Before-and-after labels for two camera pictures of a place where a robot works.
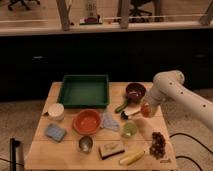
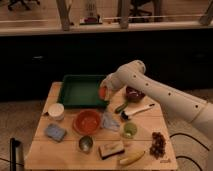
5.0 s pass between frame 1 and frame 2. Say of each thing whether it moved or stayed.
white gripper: moved
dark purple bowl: stayed
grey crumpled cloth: stayed
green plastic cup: stayed
